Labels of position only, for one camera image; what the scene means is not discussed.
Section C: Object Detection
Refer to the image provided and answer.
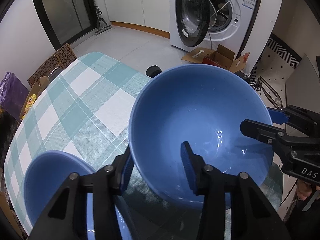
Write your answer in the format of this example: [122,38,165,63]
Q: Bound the white kitchen cabinets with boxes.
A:
[103,0,170,38]

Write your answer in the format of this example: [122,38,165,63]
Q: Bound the large blue bowl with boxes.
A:
[129,64,273,209]

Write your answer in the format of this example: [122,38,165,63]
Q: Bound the brown cardboard box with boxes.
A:
[20,76,50,120]

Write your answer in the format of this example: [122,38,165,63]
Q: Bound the yellow snack packet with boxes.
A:
[22,94,37,119]

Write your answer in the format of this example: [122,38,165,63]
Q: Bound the black glass sliding door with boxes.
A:
[33,0,98,50]

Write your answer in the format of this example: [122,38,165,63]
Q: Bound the white washing machine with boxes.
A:
[170,0,261,56]

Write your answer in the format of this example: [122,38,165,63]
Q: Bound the person's right hand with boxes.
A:
[296,179,312,200]

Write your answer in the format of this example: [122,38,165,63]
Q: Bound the purple plastic bag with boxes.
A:
[0,72,29,121]

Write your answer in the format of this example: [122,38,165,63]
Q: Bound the black white patterned rug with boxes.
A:
[249,33,303,106]

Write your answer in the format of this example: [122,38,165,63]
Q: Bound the open red cardboard box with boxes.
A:
[181,44,250,73]

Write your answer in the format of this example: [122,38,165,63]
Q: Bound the teal checked tablecloth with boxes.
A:
[3,51,283,240]

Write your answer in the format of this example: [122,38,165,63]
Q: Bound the grey floor mop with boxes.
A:
[95,5,112,35]

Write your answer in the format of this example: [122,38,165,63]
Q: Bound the patterned cardboard sheet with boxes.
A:
[27,43,76,87]

